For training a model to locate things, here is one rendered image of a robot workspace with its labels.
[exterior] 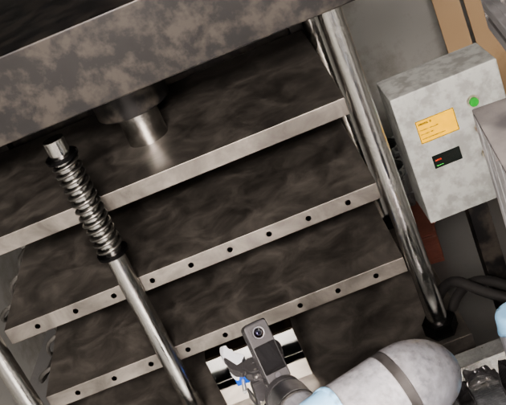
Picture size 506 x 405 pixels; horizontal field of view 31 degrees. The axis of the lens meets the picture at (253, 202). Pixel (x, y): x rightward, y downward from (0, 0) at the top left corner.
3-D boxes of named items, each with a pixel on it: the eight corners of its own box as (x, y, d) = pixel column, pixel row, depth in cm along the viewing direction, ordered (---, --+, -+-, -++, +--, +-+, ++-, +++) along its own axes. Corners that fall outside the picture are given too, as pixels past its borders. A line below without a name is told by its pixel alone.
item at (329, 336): (477, 349, 259) (471, 333, 256) (60, 509, 267) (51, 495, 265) (401, 218, 335) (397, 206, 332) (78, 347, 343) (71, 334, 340)
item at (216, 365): (312, 374, 267) (292, 328, 260) (227, 406, 269) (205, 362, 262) (288, 287, 312) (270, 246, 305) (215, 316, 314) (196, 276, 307)
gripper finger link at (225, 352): (215, 375, 176) (245, 390, 169) (207, 350, 174) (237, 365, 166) (228, 366, 177) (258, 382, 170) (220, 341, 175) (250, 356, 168)
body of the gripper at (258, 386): (246, 397, 170) (274, 429, 160) (234, 359, 167) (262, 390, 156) (282, 379, 172) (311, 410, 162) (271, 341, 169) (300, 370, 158)
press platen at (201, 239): (381, 198, 246) (376, 182, 244) (12, 345, 253) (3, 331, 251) (331, 107, 313) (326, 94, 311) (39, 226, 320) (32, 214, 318)
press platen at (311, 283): (408, 271, 257) (403, 256, 255) (53, 410, 264) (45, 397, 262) (353, 169, 324) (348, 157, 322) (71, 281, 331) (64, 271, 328)
